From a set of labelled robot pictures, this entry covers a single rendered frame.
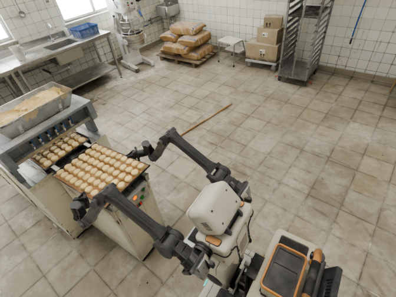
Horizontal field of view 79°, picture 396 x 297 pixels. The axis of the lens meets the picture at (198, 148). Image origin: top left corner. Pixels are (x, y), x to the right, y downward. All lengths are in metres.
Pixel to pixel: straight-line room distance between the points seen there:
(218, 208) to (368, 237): 1.83
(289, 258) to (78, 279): 1.82
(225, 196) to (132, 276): 1.47
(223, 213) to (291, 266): 0.44
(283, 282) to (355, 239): 1.42
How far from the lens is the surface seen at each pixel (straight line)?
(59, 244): 2.82
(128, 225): 1.86
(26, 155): 2.07
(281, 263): 1.30
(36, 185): 2.15
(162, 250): 1.11
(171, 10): 6.26
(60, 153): 2.15
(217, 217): 1.04
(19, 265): 2.93
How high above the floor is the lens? 2.10
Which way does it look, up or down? 42 degrees down
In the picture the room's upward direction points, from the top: 7 degrees counter-clockwise
